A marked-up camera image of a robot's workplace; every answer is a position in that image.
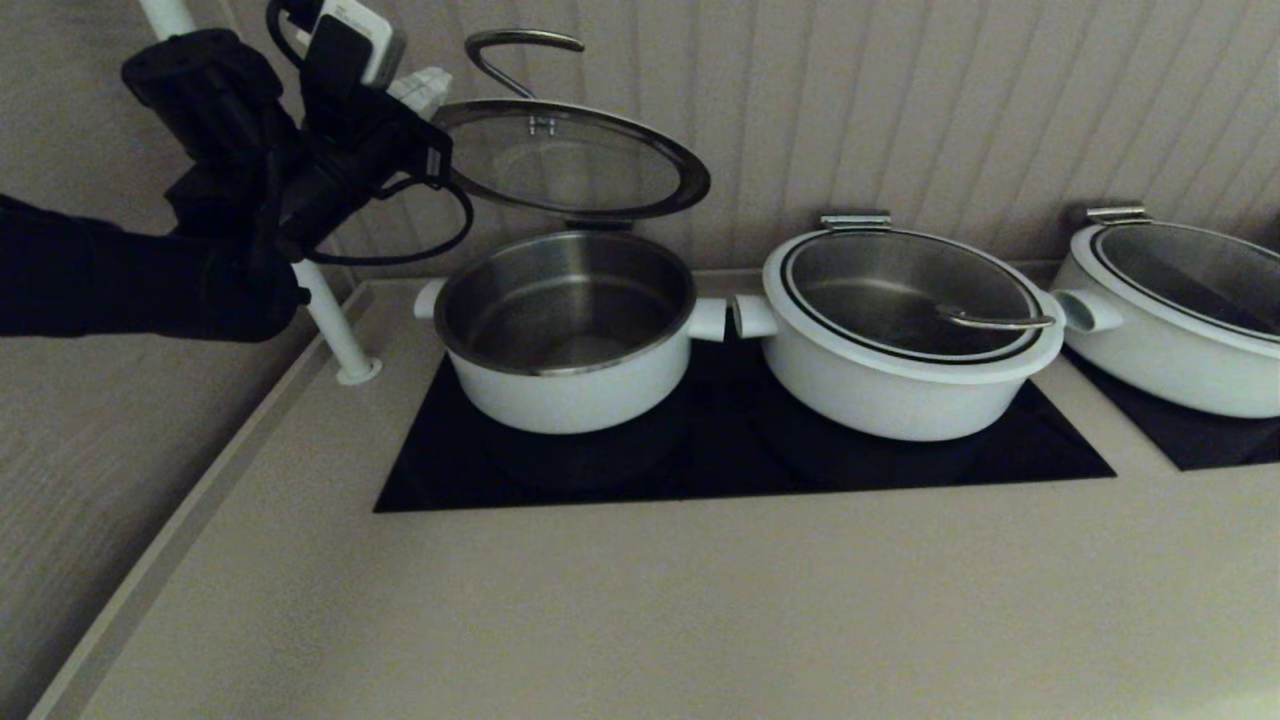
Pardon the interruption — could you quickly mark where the white round pipe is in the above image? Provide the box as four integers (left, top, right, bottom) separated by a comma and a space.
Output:
137, 0, 383, 387

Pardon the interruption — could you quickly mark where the large black glass cooktop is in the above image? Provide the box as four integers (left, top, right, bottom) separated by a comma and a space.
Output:
373, 328, 1118, 515

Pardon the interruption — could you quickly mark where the small black glass cooktop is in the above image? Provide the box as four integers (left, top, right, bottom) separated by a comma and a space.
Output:
1063, 345, 1280, 472

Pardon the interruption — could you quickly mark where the long black left arm cable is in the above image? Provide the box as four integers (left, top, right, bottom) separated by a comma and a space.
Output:
300, 178, 475, 268

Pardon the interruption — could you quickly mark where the glass lid with white rim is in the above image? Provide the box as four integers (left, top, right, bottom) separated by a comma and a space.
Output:
762, 210, 1069, 387
1075, 203, 1280, 358
430, 30, 712, 222

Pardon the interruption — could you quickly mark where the short black camera cable loop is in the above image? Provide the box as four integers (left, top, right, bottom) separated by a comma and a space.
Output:
265, 0, 326, 71

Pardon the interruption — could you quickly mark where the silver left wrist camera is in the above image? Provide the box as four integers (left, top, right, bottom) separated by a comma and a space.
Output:
305, 0, 408, 91

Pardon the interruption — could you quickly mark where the white steel-lined pot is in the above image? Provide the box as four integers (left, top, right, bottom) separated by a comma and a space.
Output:
414, 228, 729, 436
732, 292, 1063, 443
1053, 250, 1280, 420

